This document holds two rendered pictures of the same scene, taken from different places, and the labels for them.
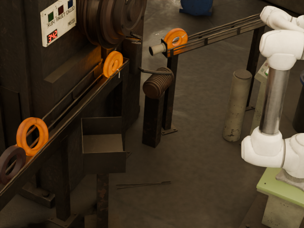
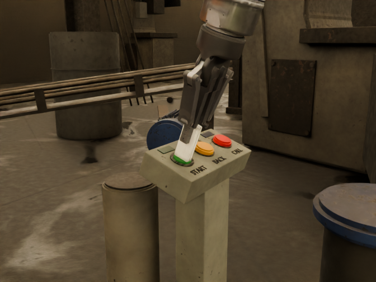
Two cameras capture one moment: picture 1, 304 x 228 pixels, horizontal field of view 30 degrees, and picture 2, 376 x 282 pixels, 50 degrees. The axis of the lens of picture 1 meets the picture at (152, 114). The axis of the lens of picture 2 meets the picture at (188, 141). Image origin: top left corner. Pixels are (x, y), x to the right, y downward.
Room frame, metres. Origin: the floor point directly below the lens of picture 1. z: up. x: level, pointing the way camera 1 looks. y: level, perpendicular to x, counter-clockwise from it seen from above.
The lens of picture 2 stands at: (2.22, -0.80, 0.81)
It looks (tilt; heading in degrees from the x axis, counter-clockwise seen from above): 14 degrees down; 8
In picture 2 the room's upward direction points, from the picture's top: straight up
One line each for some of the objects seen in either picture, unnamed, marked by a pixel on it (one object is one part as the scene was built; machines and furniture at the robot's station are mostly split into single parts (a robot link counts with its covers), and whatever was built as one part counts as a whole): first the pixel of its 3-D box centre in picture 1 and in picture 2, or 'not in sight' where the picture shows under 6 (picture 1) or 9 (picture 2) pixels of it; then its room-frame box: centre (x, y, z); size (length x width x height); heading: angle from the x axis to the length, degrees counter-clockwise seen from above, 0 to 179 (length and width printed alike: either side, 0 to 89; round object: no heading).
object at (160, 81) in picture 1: (156, 108); not in sight; (2.92, -0.03, 0.27); 0.22 x 0.13 x 0.53; 155
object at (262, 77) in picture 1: (263, 105); (202, 281); (2.98, -0.72, 0.31); 0.24 x 0.16 x 0.62; 155
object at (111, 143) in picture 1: (102, 186); not in sight; (2.09, 0.23, 0.36); 0.26 x 0.20 x 0.72; 10
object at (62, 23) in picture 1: (59, 18); not in sight; (2.41, 0.48, 1.15); 0.26 x 0.02 x 0.18; 155
